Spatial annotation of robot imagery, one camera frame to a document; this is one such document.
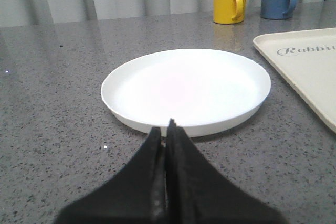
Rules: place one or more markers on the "white round plate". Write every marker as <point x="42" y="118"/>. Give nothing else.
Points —
<point x="204" y="91"/>

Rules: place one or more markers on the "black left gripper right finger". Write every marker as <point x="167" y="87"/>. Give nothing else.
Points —
<point x="198" y="193"/>

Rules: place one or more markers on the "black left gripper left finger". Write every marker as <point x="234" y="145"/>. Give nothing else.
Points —
<point x="136" y="194"/>

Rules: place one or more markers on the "yellow enamel mug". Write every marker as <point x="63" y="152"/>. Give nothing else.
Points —
<point x="228" y="11"/>

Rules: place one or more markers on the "cream rabbit serving tray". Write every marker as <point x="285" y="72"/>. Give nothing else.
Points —
<point x="306" y="60"/>

